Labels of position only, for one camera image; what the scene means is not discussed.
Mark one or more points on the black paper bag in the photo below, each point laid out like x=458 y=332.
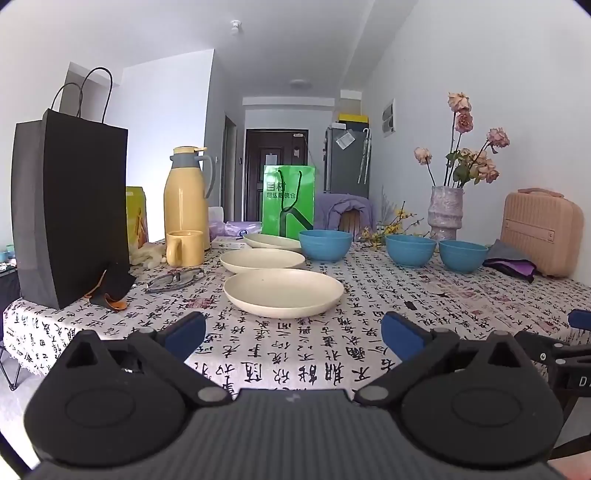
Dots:
x=69 y=207

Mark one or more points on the yellow box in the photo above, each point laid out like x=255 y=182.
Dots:
x=353 y=118

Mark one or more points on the green paper bag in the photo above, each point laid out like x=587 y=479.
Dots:
x=277 y=203

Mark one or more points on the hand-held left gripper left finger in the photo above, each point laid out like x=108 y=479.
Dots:
x=185 y=330

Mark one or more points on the black orange pouch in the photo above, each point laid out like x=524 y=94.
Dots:
x=113 y=286

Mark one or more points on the cream cloth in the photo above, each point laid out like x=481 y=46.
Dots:
x=147 y=254

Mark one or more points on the eyeglasses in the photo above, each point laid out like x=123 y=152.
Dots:
x=173 y=280

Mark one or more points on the dark brown door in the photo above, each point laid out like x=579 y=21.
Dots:
x=277 y=147

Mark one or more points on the wooden chair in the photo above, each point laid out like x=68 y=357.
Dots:
x=351 y=221

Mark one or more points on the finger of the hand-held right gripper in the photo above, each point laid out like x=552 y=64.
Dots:
x=542 y=351
x=581 y=319

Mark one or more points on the folded umbrella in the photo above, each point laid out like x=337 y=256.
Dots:
x=364 y=152

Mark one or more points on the pink textured vase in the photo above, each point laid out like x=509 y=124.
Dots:
x=445 y=212

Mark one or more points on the purple tissue packet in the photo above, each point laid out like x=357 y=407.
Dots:
x=242 y=228

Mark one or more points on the grey refrigerator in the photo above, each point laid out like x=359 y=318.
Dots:
x=346 y=170

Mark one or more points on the cream plate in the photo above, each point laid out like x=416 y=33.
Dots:
x=270 y=240
x=261 y=259
x=281 y=290

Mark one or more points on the black folding side table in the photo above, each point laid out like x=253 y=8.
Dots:
x=8 y=295

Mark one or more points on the paper note on refrigerator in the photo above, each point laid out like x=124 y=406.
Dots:
x=345 y=140

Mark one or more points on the purple jacket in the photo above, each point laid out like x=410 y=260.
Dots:
x=330 y=210

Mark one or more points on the person's right forearm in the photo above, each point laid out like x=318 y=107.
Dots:
x=577 y=470

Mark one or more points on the yellow thermos jug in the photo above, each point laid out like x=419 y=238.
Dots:
x=185 y=194

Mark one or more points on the yellow mug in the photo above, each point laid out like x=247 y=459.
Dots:
x=187 y=249

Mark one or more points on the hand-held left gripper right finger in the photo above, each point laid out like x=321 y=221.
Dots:
x=400 y=337

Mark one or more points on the blue bowl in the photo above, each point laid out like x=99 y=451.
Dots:
x=411 y=251
x=325 y=247
x=463 y=257

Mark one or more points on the grey purple cloth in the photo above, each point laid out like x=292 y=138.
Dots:
x=510 y=258

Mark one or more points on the pink hard case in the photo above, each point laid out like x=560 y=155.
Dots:
x=542 y=230

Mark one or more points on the white flat box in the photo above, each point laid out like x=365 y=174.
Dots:
x=231 y=242

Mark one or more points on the yellow carton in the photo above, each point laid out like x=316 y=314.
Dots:
x=137 y=217

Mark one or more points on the yellow flower branches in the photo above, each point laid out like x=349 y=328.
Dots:
x=390 y=228

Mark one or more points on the white plastic container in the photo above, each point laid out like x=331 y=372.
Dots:
x=215 y=219

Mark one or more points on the dried pink roses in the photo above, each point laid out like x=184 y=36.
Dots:
x=475 y=164

